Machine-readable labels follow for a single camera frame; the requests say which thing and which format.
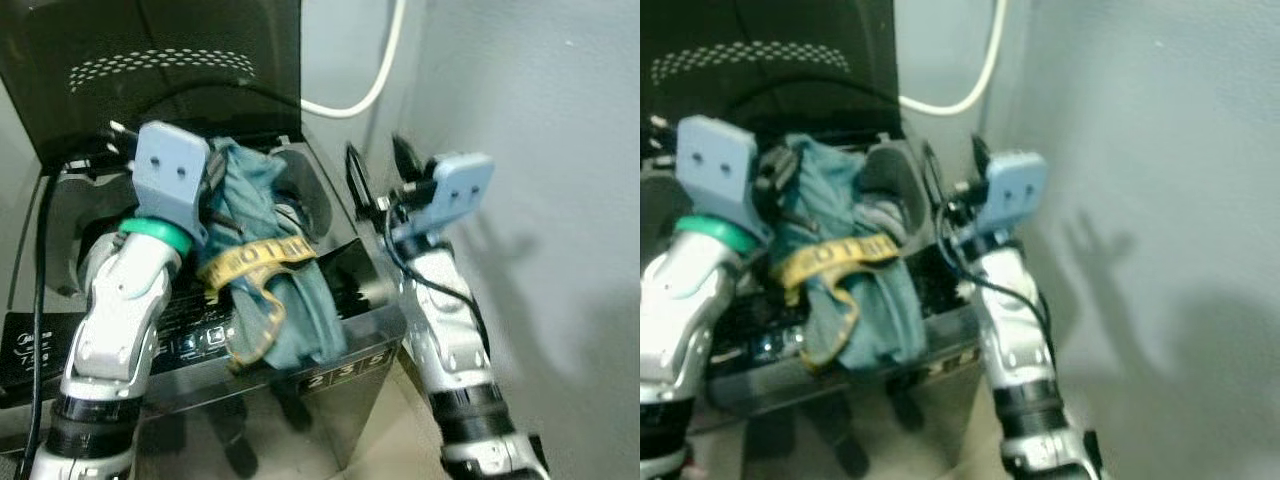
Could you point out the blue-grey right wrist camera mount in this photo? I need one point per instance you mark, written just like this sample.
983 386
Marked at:
1012 195
452 190

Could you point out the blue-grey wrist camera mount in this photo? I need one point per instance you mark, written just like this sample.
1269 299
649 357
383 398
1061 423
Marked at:
168 180
1012 195
452 190
715 165

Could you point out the dark open washer lid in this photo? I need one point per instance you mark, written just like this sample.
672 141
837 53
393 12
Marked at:
150 40
770 30

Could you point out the grey top-load washing machine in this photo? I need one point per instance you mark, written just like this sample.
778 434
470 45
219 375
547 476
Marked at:
350 420
925 400

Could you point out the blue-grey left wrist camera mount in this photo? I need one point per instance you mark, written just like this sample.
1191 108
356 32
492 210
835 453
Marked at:
715 165
168 180

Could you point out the teal garment with yellow band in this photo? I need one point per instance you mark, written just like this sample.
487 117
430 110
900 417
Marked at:
290 300
860 300

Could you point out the black washer control panel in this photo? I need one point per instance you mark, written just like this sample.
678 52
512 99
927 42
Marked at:
760 335
190 335

